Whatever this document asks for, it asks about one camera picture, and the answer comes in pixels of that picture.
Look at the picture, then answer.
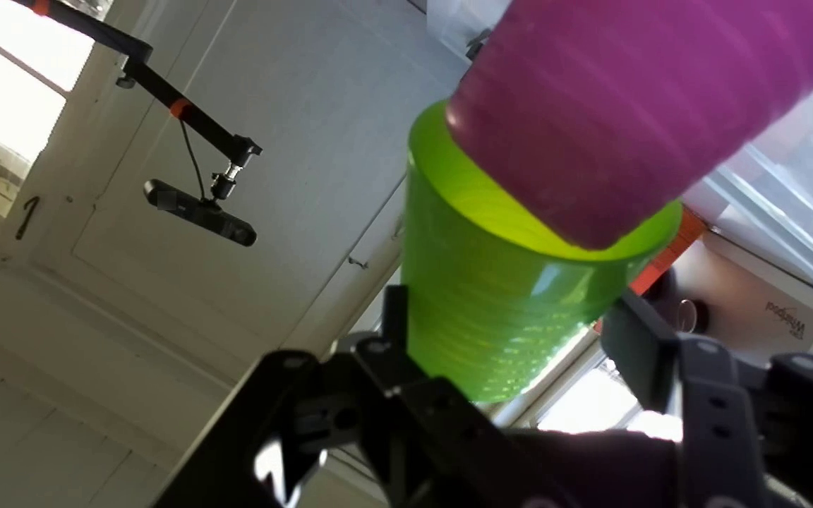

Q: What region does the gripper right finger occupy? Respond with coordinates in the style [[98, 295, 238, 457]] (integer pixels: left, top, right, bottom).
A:
[[600, 290, 813, 508]]

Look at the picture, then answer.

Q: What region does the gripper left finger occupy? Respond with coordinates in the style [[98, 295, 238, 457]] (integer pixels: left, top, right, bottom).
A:
[[152, 285, 520, 508]]

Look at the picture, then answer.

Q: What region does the green plastic cup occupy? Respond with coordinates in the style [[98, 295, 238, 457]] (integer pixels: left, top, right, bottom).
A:
[[400, 99, 683, 404]]

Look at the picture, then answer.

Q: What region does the white appliance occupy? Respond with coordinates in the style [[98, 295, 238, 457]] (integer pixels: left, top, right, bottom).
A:
[[643, 229, 813, 364]]

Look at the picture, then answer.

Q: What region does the window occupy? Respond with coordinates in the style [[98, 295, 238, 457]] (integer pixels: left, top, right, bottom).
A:
[[498, 328, 684, 444], [0, 0, 109, 218]]

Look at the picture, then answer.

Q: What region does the orange object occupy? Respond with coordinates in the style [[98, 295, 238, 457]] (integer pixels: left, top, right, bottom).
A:
[[629, 207, 708, 297]]

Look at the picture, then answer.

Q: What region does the clear plastic storage box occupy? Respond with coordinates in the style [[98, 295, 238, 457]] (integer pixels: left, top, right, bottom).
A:
[[682, 56, 813, 308]]

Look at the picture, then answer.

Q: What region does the white door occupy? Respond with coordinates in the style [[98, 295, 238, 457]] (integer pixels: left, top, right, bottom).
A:
[[4, 0, 467, 375]]

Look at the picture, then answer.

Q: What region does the purple plastic cup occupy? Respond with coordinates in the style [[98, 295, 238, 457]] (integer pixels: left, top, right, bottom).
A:
[[445, 0, 813, 252]]

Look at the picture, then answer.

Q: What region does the camera on mount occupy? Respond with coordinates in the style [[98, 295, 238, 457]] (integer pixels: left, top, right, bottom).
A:
[[11, 0, 264, 248]]

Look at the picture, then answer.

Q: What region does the black door handle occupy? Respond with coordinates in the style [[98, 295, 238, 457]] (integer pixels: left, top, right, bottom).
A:
[[15, 195, 42, 241]]

